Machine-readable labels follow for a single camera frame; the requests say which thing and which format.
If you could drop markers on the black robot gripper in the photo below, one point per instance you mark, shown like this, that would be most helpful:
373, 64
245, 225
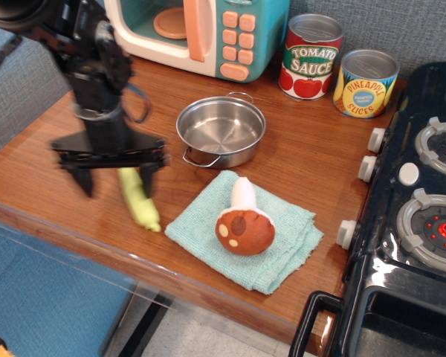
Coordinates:
109, 141

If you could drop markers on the spoon with yellow-green handle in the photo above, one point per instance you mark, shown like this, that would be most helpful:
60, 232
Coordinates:
141, 207

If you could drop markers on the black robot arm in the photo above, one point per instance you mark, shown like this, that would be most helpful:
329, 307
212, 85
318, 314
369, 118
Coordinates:
81, 40

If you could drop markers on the toy microwave teal and cream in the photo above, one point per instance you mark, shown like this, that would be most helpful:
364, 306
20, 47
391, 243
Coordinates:
230, 40

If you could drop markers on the stainless steel pan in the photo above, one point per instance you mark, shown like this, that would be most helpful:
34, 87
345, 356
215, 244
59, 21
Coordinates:
221, 132

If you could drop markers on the plush brown mushroom toy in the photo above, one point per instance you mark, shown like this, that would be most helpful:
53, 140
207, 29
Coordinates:
243, 229

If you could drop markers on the light blue cloth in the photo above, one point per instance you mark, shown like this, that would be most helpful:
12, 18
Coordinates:
296, 236

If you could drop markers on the tomato sauce can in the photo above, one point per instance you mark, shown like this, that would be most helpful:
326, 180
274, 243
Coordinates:
312, 46

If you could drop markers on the pineapple slices can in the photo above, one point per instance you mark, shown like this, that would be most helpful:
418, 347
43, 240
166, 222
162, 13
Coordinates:
365, 82

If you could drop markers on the black toy stove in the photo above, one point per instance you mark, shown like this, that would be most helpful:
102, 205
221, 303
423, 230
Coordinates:
394, 296

